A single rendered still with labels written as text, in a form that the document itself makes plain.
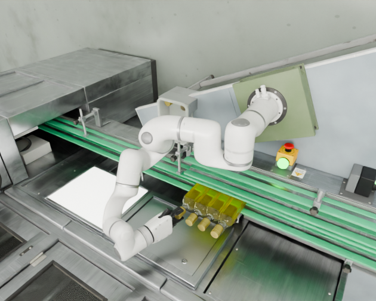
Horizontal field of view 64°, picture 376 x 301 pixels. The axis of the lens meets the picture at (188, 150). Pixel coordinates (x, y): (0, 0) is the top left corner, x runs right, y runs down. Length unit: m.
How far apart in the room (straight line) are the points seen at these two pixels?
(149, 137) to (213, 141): 0.21
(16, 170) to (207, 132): 1.20
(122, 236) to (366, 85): 0.96
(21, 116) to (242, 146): 1.22
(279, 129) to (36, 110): 1.26
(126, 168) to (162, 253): 0.42
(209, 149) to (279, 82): 0.37
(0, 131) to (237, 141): 1.22
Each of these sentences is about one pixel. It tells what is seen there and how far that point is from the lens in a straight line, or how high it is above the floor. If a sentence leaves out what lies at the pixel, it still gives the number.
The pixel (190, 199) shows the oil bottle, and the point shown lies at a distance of 1.29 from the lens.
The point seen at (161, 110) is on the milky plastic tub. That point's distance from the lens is 1.49.
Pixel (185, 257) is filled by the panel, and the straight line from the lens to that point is 1.30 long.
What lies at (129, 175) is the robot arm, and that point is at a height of 1.30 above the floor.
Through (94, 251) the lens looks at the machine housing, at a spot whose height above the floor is 1.40.
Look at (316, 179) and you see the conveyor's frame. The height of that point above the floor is 0.82.
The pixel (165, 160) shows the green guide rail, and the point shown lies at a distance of 1.51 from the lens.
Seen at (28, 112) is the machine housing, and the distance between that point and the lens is 1.81.
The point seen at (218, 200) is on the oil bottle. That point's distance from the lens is 1.29.
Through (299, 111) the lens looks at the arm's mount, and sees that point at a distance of 1.18.
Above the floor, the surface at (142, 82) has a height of 0.21.
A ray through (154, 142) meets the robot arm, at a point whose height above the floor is 1.22.
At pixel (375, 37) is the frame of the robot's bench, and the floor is 0.20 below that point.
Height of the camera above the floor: 1.88
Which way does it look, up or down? 45 degrees down
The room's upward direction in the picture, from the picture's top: 131 degrees counter-clockwise
